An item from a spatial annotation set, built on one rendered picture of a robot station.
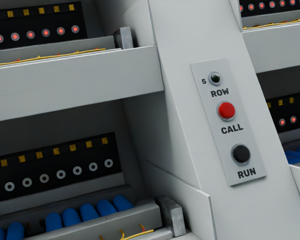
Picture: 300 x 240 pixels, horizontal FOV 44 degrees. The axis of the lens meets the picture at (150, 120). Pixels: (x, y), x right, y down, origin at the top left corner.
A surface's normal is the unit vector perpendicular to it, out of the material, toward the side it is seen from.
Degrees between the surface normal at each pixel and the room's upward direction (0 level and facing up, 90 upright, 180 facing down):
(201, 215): 90
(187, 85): 90
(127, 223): 110
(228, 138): 90
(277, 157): 90
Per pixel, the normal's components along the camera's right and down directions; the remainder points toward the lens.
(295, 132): 0.30, 0.06
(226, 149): 0.22, -0.29
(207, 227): -0.94, 0.19
